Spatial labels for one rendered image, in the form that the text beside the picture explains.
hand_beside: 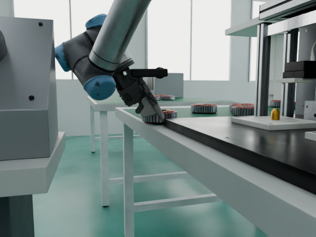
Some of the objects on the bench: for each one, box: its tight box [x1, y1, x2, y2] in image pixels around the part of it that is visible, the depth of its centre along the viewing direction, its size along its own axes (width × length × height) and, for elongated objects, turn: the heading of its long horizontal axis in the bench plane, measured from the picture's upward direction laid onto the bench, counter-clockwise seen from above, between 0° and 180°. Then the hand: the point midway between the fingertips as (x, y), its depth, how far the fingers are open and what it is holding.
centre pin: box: [271, 108, 280, 120], centre depth 66 cm, size 2×2×3 cm
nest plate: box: [231, 116, 316, 131], centre depth 66 cm, size 15×15×1 cm
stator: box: [231, 105, 254, 116], centre depth 105 cm, size 11×11×4 cm
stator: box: [142, 109, 177, 124], centre depth 87 cm, size 11×11×4 cm
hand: (160, 117), depth 87 cm, fingers closed on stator, 13 cm apart
